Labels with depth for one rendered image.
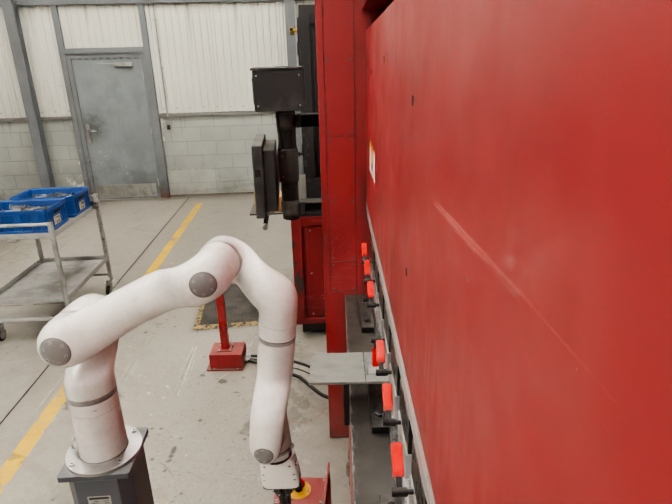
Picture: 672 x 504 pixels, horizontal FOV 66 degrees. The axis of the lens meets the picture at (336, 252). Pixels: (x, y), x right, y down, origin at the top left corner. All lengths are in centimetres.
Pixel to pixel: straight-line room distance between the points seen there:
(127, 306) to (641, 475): 113
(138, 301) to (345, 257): 144
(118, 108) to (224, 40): 190
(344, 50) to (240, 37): 604
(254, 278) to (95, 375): 48
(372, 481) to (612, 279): 133
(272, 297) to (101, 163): 788
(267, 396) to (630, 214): 110
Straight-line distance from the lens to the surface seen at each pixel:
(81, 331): 132
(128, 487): 158
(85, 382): 143
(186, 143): 859
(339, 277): 256
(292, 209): 302
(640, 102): 27
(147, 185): 882
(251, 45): 835
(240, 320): 433
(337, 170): 241
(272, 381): 129
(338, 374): 175
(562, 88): 35
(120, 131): 878
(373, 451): 165
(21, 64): 901
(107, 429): 151
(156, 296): 124
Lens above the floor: 196
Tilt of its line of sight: 20 degrees down
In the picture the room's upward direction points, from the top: 1 degrees counter-clockwise
